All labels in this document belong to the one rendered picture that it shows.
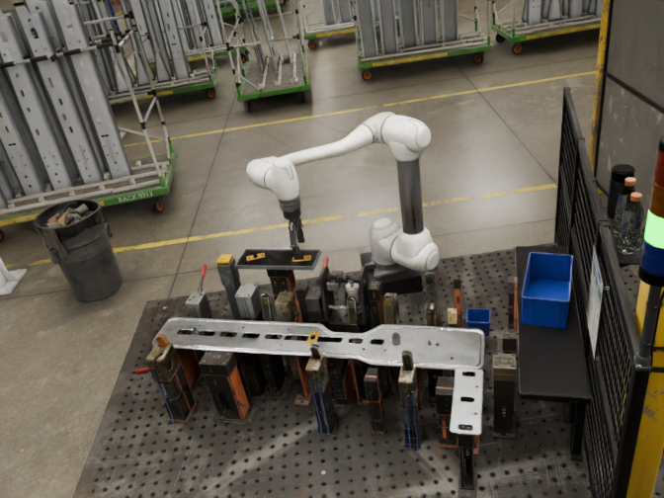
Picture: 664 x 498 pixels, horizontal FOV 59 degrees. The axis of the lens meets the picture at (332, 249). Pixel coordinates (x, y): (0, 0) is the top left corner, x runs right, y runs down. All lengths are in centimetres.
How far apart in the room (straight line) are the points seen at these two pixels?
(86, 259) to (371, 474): 316
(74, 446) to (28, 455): 27
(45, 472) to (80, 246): 171
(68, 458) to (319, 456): 186
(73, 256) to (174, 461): 260
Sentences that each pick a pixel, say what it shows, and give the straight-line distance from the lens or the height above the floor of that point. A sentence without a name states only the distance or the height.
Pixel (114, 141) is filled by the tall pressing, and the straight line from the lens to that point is 630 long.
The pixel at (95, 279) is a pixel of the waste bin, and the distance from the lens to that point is 494.
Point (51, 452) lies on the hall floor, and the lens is 395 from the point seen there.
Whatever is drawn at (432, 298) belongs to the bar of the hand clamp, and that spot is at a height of 111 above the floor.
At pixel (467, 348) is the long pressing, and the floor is 100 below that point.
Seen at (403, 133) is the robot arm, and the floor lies 160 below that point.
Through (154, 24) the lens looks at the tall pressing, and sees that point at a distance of 989.
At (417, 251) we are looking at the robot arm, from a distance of 279.
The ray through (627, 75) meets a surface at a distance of 465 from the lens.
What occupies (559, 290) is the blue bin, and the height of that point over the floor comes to 103.
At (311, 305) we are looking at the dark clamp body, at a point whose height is 104.
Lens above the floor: 254
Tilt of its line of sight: 32 degrees down
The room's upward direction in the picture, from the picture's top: 10 degrees counter-clockwise
